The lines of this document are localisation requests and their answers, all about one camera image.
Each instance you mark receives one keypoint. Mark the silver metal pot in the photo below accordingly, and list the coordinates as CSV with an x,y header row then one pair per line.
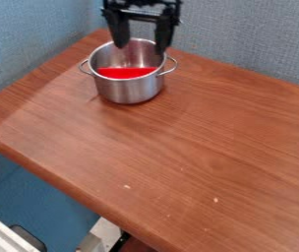
x,y
138,54

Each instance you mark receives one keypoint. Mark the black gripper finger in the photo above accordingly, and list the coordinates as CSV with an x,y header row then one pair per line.
x,y
164,30
119,26

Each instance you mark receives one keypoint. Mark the white table leg bracket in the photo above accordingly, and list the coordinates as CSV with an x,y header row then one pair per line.
x,y
100,238

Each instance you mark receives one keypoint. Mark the red flat object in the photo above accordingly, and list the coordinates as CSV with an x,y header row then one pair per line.
x,y
127,72

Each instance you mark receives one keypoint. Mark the white ribbed radiator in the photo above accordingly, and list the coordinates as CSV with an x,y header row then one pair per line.
x,y
1,238

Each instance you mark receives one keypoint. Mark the black box on floor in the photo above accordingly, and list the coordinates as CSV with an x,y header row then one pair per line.
x,y
29,237

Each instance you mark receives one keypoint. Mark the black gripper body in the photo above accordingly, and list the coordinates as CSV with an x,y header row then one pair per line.
x,y
143,8

